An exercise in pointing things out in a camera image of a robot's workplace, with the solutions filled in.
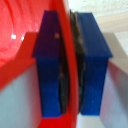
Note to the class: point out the red bowl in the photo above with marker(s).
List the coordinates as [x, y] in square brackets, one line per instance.
[20, 36]

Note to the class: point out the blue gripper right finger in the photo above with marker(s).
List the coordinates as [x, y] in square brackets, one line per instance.
[95, 63]

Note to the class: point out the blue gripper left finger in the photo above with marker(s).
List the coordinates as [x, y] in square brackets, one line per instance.
[48, 65]

